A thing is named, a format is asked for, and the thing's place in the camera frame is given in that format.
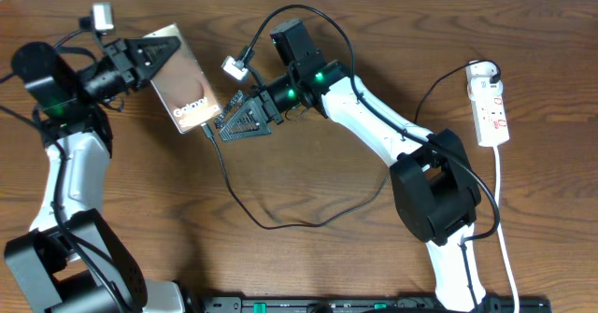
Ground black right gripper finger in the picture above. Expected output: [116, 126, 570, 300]
[214, 90, 245, 129]
[219, 98, 271, 142]

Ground white power strip red switches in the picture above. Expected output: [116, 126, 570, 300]
[466, 60, 510, 148]

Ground black USB charging cable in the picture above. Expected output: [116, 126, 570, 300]
[200, 59, 503, 231]

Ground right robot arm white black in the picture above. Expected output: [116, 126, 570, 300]
[215, 19, 486, 312]

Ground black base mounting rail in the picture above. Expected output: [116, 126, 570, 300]
[200, 296, 552, 313]

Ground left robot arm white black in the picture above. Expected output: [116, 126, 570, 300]
[4, 36, 196, 312]

